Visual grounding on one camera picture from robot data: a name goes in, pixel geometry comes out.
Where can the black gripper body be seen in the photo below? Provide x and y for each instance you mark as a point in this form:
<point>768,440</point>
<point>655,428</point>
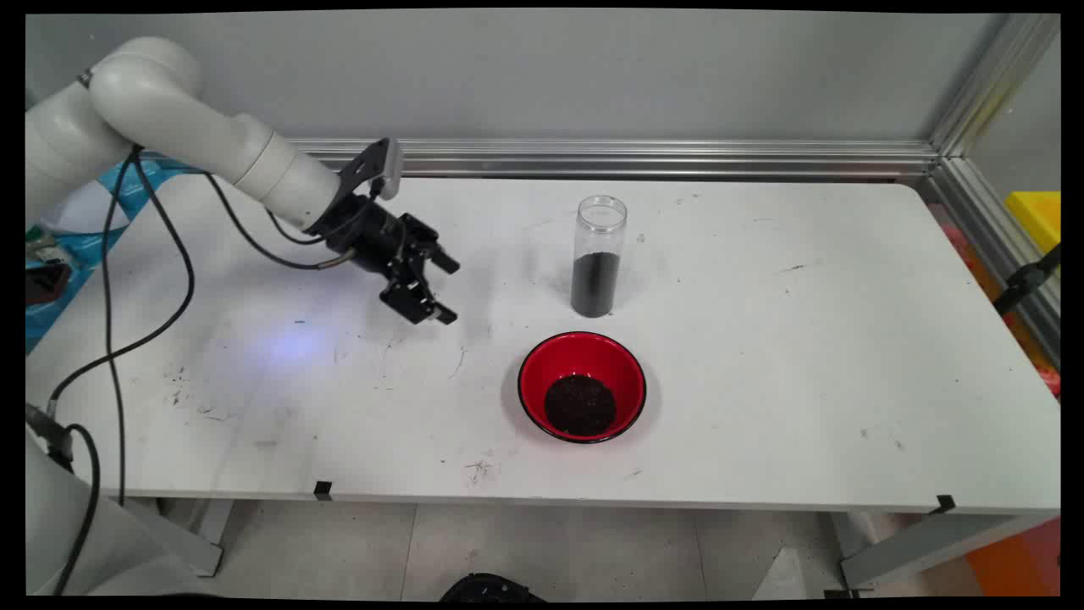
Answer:
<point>364,237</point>

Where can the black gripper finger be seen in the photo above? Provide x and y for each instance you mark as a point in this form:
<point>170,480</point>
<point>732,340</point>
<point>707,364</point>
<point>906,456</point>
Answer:
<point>415,301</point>
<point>432,250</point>

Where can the clear jar with black seeds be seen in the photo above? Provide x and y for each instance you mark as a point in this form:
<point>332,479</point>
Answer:
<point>595,280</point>

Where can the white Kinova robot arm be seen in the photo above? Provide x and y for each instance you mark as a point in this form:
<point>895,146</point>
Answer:
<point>169,119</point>

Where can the red bowl with black rim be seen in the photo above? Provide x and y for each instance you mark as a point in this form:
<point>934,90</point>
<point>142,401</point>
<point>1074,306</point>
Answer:
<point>576,356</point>

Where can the black seeds heap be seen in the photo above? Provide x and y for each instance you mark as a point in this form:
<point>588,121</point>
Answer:
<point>580,407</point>

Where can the black tape mark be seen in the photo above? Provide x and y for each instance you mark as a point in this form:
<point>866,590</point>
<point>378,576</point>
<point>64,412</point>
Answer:
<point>944,504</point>
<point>323,490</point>

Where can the blue plastic bag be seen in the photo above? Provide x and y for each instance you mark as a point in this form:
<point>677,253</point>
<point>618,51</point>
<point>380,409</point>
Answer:
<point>118,182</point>

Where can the black object on floor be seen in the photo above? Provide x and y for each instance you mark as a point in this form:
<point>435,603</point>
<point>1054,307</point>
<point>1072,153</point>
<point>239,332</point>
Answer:
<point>491,589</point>

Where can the white table leg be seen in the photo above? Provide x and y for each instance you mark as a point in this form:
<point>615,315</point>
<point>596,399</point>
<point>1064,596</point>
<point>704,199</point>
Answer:
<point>915,546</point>
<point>182,534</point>

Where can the black stand pole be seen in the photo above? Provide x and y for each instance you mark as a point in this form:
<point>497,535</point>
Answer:
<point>1025,281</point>

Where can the yellow foam box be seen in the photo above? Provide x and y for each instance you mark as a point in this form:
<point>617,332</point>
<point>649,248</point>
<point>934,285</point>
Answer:
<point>1037,216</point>

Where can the orange box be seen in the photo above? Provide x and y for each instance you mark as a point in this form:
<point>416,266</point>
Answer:
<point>1016,559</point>

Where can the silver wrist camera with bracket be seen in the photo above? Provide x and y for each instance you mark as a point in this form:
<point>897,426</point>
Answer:
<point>385,169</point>

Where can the long aluminium frame rail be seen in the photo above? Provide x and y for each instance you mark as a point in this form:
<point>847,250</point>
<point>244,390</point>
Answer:
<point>677,159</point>

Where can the aluminium side frame rail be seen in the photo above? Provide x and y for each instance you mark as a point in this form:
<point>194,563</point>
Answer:
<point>991,229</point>

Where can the aluminium frame post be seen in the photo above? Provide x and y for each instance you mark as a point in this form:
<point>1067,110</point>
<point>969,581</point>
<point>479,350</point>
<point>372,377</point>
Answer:
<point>991,80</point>

